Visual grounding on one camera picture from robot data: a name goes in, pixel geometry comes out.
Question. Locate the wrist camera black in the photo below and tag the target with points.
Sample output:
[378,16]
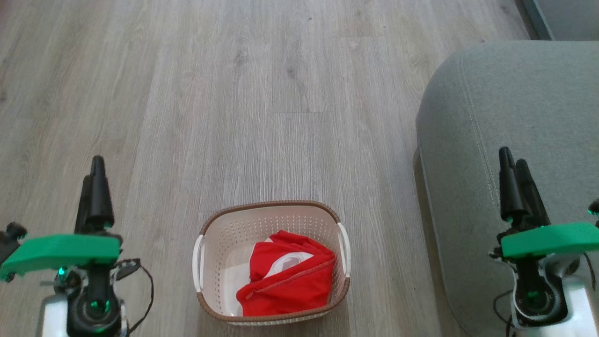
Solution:
[594,207]
[11,236]

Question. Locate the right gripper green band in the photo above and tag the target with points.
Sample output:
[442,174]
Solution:
[547,239]

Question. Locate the dark grey skirting strip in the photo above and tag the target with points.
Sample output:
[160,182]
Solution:
[533,18]

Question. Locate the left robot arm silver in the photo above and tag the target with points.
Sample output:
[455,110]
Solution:
[51,318]

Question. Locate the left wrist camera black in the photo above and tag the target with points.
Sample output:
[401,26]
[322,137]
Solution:
[11,236]

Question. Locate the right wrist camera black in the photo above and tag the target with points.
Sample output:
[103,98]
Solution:
[594,207]

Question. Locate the red cloth garment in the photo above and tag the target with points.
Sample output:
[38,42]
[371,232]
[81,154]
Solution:
[290,281]

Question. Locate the white laundry basket brown rim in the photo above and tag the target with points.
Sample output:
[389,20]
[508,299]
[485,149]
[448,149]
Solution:
[215,262]

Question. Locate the grey fabric sofa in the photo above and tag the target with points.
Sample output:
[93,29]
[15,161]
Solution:
[514,112]

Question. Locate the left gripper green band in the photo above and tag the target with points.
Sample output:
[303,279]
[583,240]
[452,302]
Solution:
[61,252]

